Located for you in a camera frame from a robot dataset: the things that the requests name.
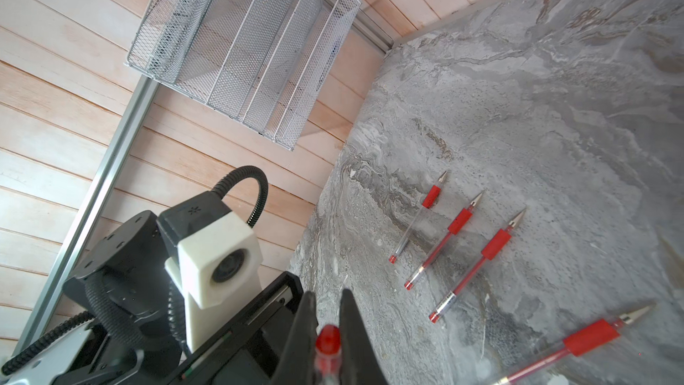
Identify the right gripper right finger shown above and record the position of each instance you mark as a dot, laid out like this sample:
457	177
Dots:
359	363

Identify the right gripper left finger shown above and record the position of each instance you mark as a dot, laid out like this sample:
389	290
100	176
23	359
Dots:
297	363

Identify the red gel pen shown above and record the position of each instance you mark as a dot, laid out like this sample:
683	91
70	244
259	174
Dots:
328	355
453	229
425	206
580	343
490	251

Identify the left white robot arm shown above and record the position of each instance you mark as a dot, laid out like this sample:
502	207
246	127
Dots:
43	358

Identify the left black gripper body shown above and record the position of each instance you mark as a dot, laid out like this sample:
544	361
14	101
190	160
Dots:
130	330

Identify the white wire mesh shelf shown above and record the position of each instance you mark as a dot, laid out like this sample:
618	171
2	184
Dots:
259	62

